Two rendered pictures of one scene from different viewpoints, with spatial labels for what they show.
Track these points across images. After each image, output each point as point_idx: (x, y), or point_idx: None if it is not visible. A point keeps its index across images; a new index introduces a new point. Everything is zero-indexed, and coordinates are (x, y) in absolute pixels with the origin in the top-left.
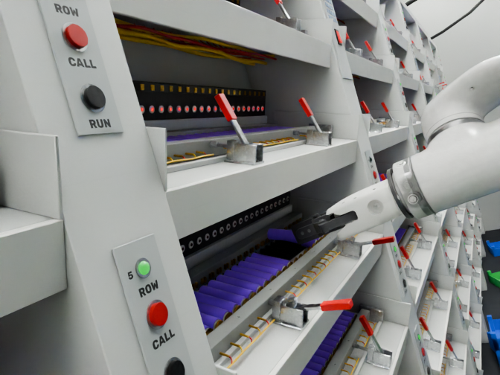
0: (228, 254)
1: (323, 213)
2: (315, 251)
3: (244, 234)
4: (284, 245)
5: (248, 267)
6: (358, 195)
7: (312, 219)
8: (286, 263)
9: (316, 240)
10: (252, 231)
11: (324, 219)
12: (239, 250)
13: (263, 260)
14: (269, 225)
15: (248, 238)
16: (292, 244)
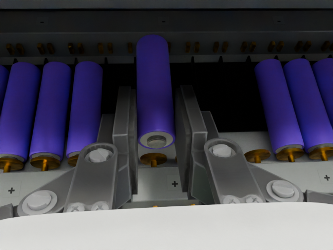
0: (34, 27)
1: (234, 146)
2: (173, 189)
3: (156, 0)
4: (225, 88)
5: (6, 88)
6: None
7: (99, 143)
8: (70, 148)
9: (298, 145)
10: (199, 4)
11: (31, 215)
12: (77, 34)
13: (72, 94)
14: (282, 14)
15: (159, 17)
16: (255, 98)
